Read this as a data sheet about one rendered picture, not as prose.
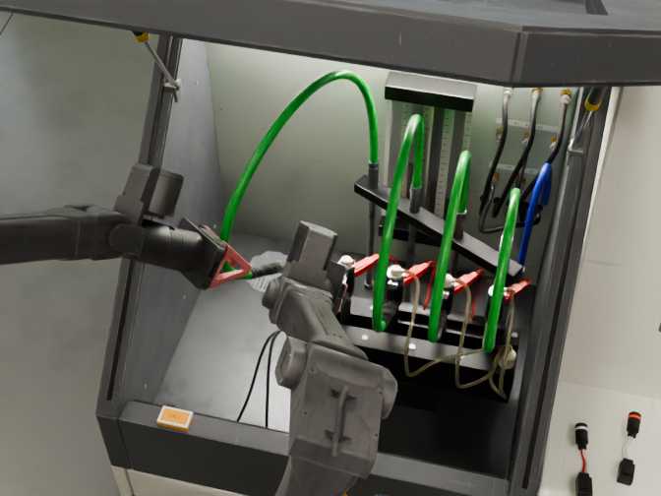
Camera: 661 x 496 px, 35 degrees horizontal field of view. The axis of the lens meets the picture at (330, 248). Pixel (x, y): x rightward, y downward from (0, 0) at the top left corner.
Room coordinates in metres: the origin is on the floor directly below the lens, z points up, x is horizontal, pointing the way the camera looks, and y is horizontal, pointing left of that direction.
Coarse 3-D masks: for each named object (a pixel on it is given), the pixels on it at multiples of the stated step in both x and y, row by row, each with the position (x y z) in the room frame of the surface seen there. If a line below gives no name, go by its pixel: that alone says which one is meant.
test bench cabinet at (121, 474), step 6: (114, 468) 0.91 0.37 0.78; (120, 468) 0.91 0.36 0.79; (126, 468) 0.91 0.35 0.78; (114, 474) 0.91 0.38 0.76; (120, 474) 0.91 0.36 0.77; (126, 474) 0.91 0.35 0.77; (120, 480) 0.91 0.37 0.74; (126, 480) 0.91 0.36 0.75; (120, 486) 0.91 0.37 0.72; (126, 486) 0.91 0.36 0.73; (120, 492) 0.91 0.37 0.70; (126, 492) 0.91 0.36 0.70; (132, 492) 0.91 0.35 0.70
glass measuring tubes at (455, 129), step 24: (408, 96) 1.30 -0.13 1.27; (432, 96) 1.29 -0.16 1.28; (456, 96) 1.29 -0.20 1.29; (408, 120) 1.33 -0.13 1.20; (432, 120) 1.32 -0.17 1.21; (456, 120) 1.29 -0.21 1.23; (432, 144) 1.30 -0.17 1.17; (456, 144) 1.29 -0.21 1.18; (384, 168) 1.34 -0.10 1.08; (408, 168) 1.31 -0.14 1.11; (432, 168) 1.30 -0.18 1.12; (408, 192) 1.31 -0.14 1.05; (432, 192) 1.30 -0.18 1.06; (384, 216) 1.34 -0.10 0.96; (432, 240) 1.29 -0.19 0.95
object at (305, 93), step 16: (320, 80) 1.16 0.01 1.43; (352, 80) 1.21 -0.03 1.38; (304, 96) 1.12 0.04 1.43; (368, 96) 1.25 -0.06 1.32; (288, 112) 1.09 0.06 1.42; (368, 112) 1.26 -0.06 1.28; (272, 128) 1.07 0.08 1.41; (256, 160) 1.04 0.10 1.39; (240, 192) 1.01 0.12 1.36; (224, 224) 0.98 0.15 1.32; (224, 240) 0.97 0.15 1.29; (224, 272) 0.97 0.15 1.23
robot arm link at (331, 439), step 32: (320, 352) 0.58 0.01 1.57; (320, 384) 0.54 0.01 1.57; (352, 384) 0.55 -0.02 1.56; (384, 384) 0.56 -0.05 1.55; (320, 416) 0.51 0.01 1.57; (352, 416) 0.52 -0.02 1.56; (288, 448) 0.49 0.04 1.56; (320, 448) 0.48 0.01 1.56; (352, 448) 0.48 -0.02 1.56; (288, 480) 0.47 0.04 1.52; (320, 480) 0.47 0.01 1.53; (352, 480) 0.47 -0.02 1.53
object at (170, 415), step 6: (162, 414) 0.90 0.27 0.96; (168, 414) 0.90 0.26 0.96; (174, 414) 0.90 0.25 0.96; (180, 414) 0.90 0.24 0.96; (186, 414) 0.90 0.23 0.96; (168, 420) 0.89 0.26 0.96; (174, 420) 0.89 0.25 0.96; (180, 420) 0.89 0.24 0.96; (186, 420) 0.89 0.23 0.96; (168, 426) 0.89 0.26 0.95; (174, 426) 0.89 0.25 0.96
